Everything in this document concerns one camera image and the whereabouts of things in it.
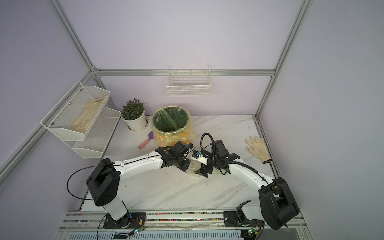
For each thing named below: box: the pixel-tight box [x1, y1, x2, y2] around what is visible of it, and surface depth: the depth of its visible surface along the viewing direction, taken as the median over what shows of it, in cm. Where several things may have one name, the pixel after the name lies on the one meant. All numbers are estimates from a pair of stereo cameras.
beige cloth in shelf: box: [70, 96, 106, 133], surface depth 81 cm
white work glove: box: [245, 135, 272, 164], surface depth 103 cm
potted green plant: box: [120, 97, 148, 131], surface depth 103 cm
